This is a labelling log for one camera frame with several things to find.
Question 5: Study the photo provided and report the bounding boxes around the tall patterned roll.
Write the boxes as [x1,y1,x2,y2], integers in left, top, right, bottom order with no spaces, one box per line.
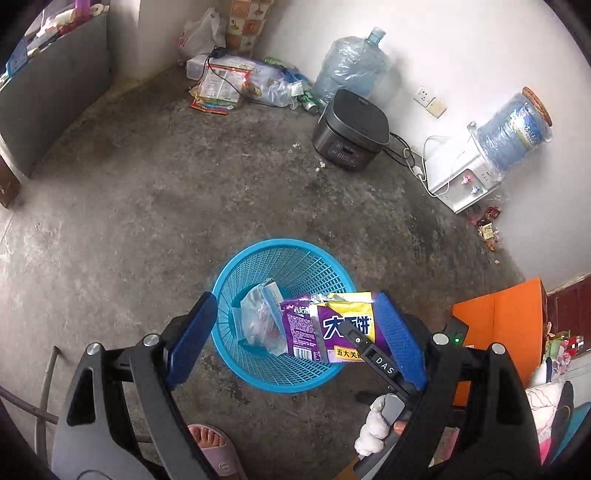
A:
[225,0,267,59]

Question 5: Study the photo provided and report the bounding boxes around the blue plastic basket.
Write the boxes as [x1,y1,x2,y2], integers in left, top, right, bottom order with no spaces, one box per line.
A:
[210,239,357,394]

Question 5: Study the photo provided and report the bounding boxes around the wall socket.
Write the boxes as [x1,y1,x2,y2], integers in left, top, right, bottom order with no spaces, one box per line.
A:
[414,86,448,119]

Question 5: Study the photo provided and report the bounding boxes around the red-bordered snack packet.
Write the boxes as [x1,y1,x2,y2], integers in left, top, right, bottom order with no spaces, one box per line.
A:
[190,65,253,114]

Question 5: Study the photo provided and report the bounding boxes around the white plastic box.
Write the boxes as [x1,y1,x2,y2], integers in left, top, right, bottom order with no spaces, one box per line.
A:
[186,53,218,79]

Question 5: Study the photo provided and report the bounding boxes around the white water dispenser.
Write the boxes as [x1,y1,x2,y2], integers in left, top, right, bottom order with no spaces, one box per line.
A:
[425,122,504,214]

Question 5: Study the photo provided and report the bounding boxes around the wooden stool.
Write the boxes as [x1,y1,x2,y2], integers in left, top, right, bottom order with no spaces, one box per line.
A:
[0,157,22,208]

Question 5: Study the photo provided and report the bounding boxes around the person's right hand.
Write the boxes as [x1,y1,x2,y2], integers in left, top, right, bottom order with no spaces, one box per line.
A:
[355,396,407,459]

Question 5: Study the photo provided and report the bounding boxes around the clear plastic bag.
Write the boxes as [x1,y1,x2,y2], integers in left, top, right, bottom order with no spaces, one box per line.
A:
[245,60,310,108]

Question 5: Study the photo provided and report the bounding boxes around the green drink cans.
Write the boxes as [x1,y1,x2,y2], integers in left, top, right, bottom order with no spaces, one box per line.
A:
[295,90,327,114]

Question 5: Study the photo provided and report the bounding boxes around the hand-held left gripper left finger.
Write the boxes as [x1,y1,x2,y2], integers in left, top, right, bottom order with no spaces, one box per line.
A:
[52,292,221,480]

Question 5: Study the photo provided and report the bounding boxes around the pink cloth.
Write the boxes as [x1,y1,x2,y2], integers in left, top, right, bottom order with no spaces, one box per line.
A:
[524,378,567,468]

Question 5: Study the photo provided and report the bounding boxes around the purple yellow snack packet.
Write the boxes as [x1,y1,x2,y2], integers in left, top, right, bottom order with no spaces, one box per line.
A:
[281,292,385,365]

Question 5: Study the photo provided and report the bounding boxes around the black cap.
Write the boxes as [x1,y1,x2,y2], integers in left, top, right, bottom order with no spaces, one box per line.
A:
[551,381,576,445]

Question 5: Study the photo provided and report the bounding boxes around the white power cable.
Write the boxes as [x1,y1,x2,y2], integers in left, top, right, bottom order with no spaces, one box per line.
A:
[409,135,451,197]

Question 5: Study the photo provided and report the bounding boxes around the black rice cooker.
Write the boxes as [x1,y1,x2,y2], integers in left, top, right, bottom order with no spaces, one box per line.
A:
[312,89,391,172]

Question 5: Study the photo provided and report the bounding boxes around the clear plastic wrapper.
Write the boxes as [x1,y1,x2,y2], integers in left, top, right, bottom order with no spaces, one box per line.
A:
[232,281,290,356]

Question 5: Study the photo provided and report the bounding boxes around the grey metal pipe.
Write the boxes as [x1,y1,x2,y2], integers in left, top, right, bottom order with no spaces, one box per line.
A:
[0,346,62,426]

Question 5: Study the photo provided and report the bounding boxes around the red wooden door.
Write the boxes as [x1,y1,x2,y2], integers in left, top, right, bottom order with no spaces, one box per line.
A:
[545,272,591,339]

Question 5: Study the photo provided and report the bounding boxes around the empty blue water jug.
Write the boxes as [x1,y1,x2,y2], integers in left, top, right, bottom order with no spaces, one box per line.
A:
[314,27,391,105]

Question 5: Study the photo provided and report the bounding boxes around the black power cable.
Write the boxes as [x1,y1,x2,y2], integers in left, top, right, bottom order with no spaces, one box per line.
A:
[388,131,424,167]

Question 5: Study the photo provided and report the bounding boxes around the grey cabinet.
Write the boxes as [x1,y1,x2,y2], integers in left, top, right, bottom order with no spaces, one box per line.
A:
[0,14,114,179]

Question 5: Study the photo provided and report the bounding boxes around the person's foot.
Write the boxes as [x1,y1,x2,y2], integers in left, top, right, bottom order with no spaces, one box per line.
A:
[188,425,230,451]

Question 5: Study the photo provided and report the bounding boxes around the foot in pink slipper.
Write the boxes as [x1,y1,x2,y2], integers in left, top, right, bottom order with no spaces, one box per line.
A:
[193,425,248,480]

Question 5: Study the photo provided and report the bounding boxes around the small snack wrappers pile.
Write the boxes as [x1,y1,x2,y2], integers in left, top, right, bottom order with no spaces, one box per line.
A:
[468,205,504,253]

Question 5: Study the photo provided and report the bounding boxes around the colourful packets pile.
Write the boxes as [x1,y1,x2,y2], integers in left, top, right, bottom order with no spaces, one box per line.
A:
[545,330,588,371]

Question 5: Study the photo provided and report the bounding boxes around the white plastic bag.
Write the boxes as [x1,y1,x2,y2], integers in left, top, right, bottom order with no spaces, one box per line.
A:
[178,7,223,61]

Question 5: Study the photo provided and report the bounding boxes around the orange box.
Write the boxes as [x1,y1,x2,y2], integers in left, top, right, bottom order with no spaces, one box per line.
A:
[450,278,548,408]

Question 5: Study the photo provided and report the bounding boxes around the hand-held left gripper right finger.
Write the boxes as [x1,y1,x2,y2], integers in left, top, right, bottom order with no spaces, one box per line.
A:
[372,291,542,480]

